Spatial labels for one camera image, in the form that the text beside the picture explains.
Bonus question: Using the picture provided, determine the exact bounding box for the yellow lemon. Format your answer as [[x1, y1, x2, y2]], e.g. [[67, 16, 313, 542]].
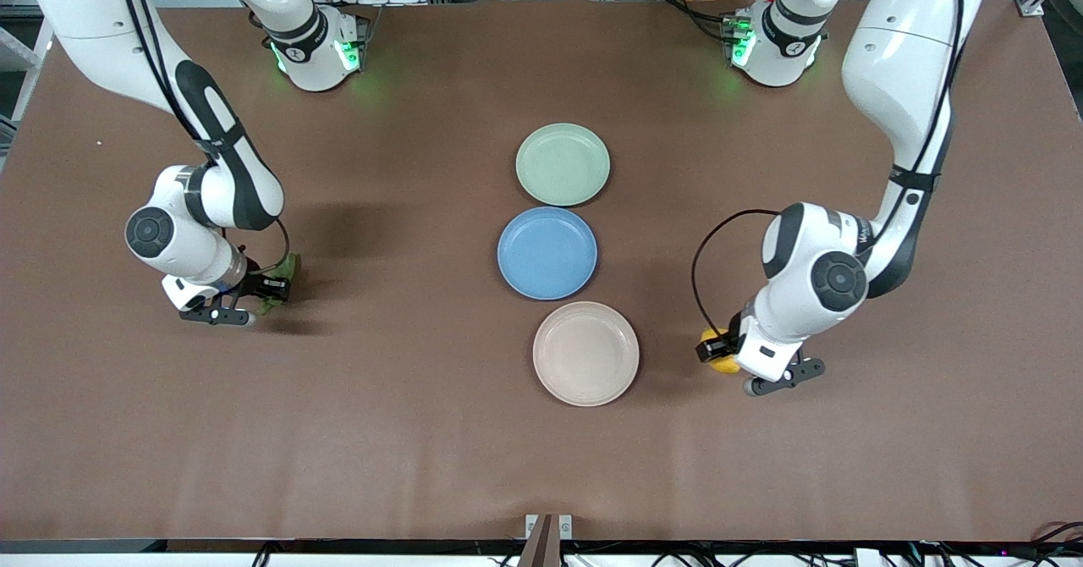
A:
[[701, 327, 744, 375]]

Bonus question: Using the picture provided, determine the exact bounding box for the green lettuce leaf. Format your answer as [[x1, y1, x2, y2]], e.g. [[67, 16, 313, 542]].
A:
[[254, 251, 302, 316]]

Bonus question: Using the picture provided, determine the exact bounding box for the beige pink round plate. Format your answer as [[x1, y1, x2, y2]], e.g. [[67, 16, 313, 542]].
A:
[[532, 300, 641, 408]]

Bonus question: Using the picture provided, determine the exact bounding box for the blue round plate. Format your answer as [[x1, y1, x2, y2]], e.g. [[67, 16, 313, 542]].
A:
[[497, 206, 599, 301]]

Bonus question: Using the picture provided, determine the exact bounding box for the light green round plate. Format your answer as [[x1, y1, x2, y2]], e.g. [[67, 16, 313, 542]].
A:
[[515, 123, 611, 207]]

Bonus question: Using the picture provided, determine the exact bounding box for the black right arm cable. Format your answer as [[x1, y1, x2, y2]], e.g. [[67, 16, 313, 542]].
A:
[[110, 0, 291, 277]]

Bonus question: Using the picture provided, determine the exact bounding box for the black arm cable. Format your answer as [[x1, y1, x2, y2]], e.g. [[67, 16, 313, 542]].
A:
[[691, 0, 965, 337], [110, 0, 291, 277]]

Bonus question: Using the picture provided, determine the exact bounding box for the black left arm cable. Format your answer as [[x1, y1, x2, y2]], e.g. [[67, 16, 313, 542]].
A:
[[691, 0, 965, 337]]

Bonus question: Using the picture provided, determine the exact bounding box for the white metal mounting bracket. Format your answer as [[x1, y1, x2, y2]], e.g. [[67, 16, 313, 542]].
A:
[[525, 514, 574, 541]]

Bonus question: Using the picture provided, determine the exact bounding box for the brown camera stand rod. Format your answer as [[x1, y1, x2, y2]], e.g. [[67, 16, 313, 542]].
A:
[[518, 514, 562, 567]]

